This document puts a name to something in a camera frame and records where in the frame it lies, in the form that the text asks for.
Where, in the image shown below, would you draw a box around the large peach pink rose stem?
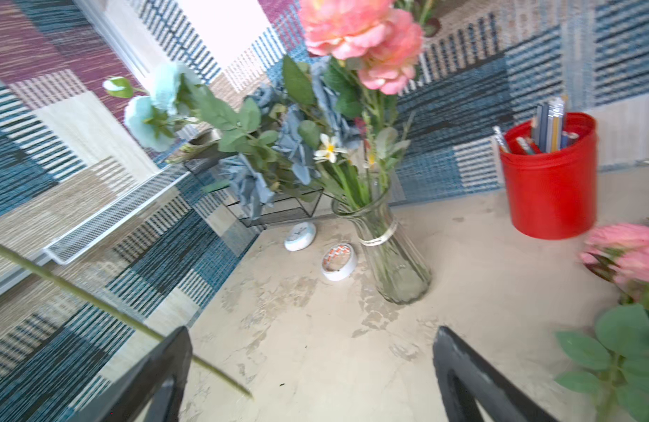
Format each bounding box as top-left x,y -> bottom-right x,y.
299,1 -> 424,201

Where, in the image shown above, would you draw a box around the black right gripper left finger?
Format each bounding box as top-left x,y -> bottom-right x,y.
71,326 -> 192,422

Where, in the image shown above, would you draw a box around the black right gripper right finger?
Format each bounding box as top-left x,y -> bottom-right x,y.
433,326 -> 555,422

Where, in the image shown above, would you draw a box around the pink carnation stem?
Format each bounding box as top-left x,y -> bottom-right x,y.
555,223 -> 649,421

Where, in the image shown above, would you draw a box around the small pink rosebud stem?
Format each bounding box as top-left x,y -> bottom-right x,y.
0,244 -> 254,399

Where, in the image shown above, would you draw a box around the white daisy sprig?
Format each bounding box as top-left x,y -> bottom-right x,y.
314,134 -> 377,210

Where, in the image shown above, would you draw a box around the white and blue alarm clock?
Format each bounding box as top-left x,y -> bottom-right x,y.
284,222 -> 317,251

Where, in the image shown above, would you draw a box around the ribbed glass vase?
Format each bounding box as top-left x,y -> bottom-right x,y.
331,189 -> 432,304

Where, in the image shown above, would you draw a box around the dusty blue rose bunch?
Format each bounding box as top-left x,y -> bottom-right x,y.
219,57 -> 362,196

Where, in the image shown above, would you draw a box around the red pen holder cup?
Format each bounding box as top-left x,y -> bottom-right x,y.
500,113 -> 599,240

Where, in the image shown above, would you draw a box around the black wire rack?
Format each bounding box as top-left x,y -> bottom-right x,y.
184,156 -> 323,228

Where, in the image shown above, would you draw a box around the light blue flower stem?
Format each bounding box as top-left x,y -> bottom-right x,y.
103,63 -> 235,152

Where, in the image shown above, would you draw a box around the pens in red cup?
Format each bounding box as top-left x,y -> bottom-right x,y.
492,96 -> 579,156

